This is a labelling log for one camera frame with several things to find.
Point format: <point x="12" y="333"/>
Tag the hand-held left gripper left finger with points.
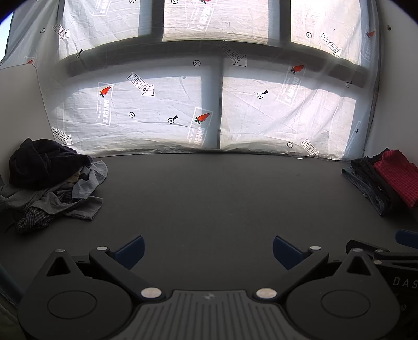
<point x="130" y="252"/>

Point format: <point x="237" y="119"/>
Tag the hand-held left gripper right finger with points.
<point x="287" y="253"/>

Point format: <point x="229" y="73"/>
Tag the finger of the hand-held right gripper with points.
<point x="408" y="236"/>
<point x="369" y="246"/>

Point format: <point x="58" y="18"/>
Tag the navy blue knit sweater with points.
<point x="42" y="161"/>

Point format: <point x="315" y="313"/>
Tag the grey garment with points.
<point x="75" y="207"/>

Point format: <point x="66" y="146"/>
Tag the black garment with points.
<point x="367" y="170"/>

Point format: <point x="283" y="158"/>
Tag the light blue garment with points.
<point x="91" y="178"/>

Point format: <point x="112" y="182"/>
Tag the tan garment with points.
<point x="74" y="178"/>

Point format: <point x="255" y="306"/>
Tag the dark plaid shirt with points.
<point x="34" y="220"/>

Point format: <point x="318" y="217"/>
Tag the white printed sheet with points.
<point x="163" y="108"/>

